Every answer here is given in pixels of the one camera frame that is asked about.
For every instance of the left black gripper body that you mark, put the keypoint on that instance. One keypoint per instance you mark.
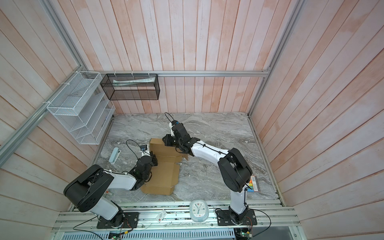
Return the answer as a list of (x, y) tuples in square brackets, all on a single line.
[(154, 163)]

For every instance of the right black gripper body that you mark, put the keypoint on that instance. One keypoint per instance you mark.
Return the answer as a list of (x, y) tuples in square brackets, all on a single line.
[(180, 145)]

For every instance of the brown cardboard box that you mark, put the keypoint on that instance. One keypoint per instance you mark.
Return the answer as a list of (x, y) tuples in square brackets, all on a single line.
[(165, 175)]

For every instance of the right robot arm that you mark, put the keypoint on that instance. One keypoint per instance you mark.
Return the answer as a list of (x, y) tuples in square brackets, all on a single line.
[(234, 169)]

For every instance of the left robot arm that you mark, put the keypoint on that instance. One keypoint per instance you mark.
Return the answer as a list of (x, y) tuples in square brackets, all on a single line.
[(87, 191)]

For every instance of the light blue small device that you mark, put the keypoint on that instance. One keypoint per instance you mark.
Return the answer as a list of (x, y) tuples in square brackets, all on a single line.
[(114, 155)]

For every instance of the white paper tag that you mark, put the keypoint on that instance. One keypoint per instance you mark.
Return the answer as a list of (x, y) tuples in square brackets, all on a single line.
[(161, 215)]

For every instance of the white round clock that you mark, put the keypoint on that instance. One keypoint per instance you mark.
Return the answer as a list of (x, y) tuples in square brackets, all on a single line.
[(199, 211)]

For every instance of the paper in black basket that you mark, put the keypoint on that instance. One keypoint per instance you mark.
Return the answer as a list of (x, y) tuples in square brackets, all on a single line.
[(134, 82)]

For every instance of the colourful marker pack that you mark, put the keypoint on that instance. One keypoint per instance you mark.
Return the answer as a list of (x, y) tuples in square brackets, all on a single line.
[(253, 185)]

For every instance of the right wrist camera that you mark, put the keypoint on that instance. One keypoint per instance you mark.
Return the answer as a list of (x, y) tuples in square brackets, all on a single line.
[(174, 126)]

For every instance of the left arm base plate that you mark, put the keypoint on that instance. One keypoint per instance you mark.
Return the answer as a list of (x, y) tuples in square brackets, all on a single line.
[(121, 220)]

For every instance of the black wire mesh basket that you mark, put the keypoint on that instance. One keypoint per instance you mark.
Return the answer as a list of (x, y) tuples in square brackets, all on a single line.
[(151, 92)]

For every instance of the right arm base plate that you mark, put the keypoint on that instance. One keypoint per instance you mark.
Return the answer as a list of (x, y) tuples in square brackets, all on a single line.
[(230, 218)]

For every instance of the white wire mesh shelf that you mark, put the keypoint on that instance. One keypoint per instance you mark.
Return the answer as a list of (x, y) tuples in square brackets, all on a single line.
[(82, 110)]

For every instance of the aluminium rail front frame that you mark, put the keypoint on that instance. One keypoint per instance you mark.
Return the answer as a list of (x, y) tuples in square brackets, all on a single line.
[(272, 218)]

